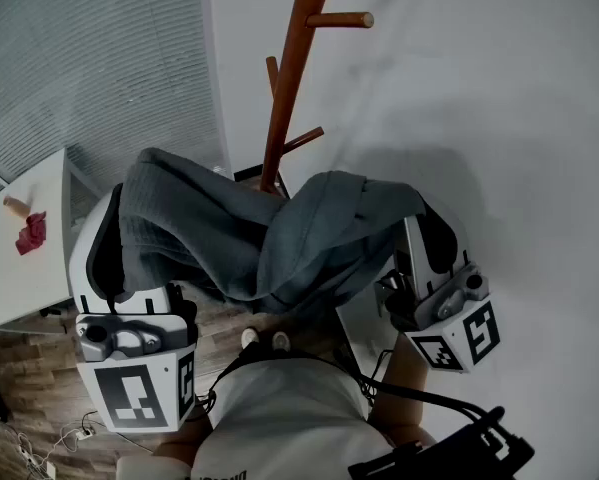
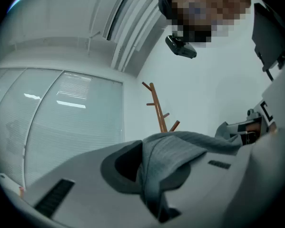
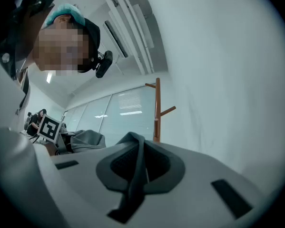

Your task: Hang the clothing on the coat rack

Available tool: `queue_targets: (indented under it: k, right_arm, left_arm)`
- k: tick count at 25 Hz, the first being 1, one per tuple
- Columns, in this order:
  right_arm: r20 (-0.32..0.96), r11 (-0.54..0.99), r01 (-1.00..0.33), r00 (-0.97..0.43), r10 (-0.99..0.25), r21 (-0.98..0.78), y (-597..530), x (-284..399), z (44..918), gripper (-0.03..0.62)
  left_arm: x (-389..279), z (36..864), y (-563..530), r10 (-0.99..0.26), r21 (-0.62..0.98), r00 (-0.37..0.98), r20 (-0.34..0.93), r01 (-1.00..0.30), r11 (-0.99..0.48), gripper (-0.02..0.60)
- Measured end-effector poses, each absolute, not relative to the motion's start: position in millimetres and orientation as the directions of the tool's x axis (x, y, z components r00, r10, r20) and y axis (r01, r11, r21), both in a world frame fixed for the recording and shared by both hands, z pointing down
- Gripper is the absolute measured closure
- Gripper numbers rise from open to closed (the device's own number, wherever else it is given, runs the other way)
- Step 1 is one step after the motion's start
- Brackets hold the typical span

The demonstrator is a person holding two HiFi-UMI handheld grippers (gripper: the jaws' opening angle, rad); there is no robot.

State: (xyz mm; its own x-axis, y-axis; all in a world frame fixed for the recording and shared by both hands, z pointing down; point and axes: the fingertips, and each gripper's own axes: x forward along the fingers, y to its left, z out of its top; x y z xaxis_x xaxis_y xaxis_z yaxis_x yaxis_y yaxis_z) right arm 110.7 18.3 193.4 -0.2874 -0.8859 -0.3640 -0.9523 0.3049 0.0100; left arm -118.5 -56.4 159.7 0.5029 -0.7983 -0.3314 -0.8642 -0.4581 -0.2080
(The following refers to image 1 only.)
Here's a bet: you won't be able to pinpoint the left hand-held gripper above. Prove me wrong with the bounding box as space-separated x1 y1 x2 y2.
68 182 199 434

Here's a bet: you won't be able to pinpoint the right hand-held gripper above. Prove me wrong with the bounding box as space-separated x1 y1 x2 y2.
376 211 503 374

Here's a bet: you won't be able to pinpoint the grey-blue jacket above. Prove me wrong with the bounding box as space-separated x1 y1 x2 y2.
117 146 428 317

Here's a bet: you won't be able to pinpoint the wooden coat rack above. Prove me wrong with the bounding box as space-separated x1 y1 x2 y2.
258 0 375 198

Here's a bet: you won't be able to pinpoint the person's right forearm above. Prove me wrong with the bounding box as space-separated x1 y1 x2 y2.
368 332 438 449

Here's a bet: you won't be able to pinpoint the person's left forearm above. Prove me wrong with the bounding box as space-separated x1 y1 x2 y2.
151 407 215 472

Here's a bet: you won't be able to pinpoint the white table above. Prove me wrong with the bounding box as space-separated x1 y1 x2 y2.
0 147 105 337

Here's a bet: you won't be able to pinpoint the red cloth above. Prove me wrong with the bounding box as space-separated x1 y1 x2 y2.
14 211 48 257

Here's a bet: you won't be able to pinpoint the small wooden peg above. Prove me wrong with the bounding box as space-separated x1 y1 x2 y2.
2 195 33 218

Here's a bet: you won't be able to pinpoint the person's black trousers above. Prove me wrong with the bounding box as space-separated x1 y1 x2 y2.
228 340 365 384

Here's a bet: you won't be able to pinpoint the black device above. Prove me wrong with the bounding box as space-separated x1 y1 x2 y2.
347 406 536 480

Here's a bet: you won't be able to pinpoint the person's white shirt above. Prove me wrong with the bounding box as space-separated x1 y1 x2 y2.
191 357 395 480

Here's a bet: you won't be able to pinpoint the grey window blinds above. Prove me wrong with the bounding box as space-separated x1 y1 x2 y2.
0 0 230 207

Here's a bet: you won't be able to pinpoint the thick black cable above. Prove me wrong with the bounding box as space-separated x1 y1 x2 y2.
357 373 505 419

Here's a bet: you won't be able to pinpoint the thin black cable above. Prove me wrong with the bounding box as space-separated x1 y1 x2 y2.
192 352 245 422

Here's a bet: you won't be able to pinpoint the long black floor cable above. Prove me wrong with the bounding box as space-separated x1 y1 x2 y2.
80 410 156 455

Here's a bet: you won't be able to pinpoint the white cable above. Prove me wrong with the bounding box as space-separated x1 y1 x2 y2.
6 420 83 477

